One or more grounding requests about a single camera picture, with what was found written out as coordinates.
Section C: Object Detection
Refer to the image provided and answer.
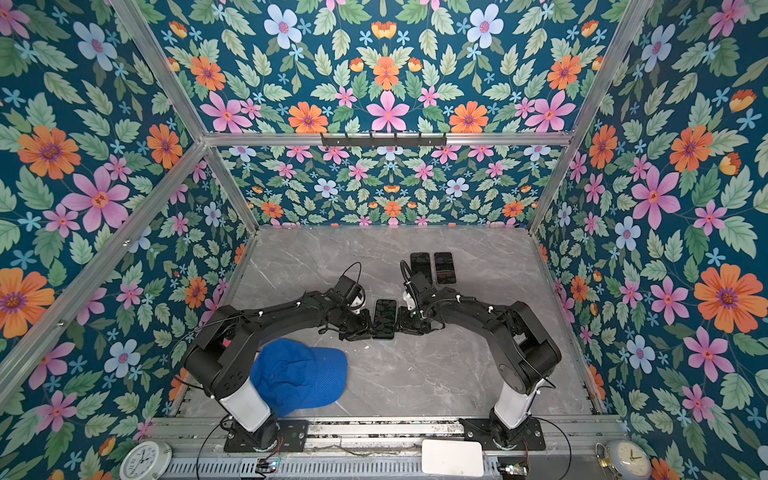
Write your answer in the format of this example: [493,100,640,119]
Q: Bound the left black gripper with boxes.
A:
[336,306,383,342]

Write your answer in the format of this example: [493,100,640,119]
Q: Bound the blue-edged smartphone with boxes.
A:
[373,299,398,340]

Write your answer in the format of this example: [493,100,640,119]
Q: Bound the pink-edged smartphone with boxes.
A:
[434,252,457,285]

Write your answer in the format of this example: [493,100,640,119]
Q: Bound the silver-edged smartphone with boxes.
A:
[410,252,433,284]

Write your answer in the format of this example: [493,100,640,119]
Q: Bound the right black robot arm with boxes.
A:
[396,260,562,449]

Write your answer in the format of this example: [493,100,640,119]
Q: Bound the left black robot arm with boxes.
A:
[183,275,370,434]

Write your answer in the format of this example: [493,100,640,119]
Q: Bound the blue baseball cap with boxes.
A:
[250,339,348,417]

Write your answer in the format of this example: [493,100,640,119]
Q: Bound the white rectangular box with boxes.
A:
[421,439,485,478]

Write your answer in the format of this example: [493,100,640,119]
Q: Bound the silver alarm clock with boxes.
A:
[595,440,652,480]

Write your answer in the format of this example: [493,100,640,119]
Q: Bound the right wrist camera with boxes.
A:
[404,273,431,311]

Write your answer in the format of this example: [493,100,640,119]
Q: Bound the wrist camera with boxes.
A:
[404,273,431,311]
[331,275,366,310]

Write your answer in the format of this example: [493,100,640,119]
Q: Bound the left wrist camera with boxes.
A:
[331,275,366,310]

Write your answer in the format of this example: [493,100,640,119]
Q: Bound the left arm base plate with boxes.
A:
[223,419,309,453]

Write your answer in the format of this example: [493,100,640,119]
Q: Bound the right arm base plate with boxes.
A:
[459,417,546,451]

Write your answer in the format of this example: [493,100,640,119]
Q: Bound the black hook rail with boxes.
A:
[320,133,448,149]

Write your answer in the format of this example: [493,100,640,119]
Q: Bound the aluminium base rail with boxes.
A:
[150,415,626,479]

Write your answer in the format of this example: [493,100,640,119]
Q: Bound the white wall clock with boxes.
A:
[119,441,173,480]

